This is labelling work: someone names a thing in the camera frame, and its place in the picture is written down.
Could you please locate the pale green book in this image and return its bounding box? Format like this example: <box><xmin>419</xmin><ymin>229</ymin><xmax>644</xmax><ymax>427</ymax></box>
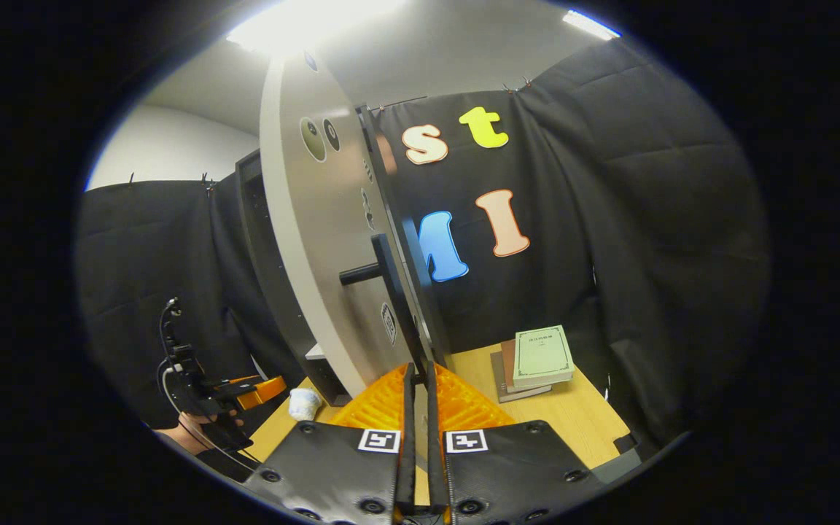
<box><xmin>513</xmin><ymin>325</ymin><xmax>575</xmax><ymax>389</ymax></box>

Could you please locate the white crumpled paper ball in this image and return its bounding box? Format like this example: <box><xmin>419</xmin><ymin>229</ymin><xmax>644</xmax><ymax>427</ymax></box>
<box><xmin>288</xmin><ymin>388</ymin><xmax>324</xmax><ymax>421</ymax></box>

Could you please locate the brown book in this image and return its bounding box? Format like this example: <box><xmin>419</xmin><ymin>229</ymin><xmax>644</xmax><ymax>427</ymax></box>
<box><xmin>500</xmin><ymin>339</ymin><xmax>537</xmax><ymax>393</ymax></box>

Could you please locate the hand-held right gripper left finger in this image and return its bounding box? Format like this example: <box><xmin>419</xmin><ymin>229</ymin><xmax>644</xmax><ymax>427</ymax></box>
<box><xmin>244</xmin><ymin>362</ymin><xmax>417</xmax><ymax>525</ymax></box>

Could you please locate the ceiling light panel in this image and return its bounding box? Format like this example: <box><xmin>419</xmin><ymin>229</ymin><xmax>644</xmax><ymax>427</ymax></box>
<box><xmin>227</xmin><ymin>0</ymin><xmax>406</xmax><ymax>55</ymax></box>
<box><xmin>562</xmin><ymin>9</ymin><xmax>621</xmax><ymax>41</ymax></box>

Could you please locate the grey book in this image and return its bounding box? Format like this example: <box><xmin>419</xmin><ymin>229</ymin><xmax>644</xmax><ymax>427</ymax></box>
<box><xmin>491</xmin><ymin>351</ymin><xmax>553</xmax><ymax>403</ymax></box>

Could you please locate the pale grey cabinet door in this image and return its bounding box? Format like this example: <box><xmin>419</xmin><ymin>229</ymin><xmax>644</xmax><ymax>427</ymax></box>
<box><xmin>260</xmin><ymin>51</ymin><xmax>450</xmax><ymax>398</ymax></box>

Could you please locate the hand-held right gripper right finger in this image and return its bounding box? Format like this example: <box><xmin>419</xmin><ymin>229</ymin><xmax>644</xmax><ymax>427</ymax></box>
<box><xmin>426</xmin><ymin>362</ymin><xmax>603</xmax><ymax>525</ymax></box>

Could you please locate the black backdrop cloth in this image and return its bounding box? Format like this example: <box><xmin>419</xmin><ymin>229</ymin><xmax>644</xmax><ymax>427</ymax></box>
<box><xmin>76</xmin><ymin>36</ymin><xmax>771</xmax><ymax>467</ymax></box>

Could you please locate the black cabinet door handle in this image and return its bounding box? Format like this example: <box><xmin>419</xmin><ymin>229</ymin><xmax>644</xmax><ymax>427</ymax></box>
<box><xmin>338</xmin><ymin>233</ymin><xmax>428</xmax><ymax>365</ymax></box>

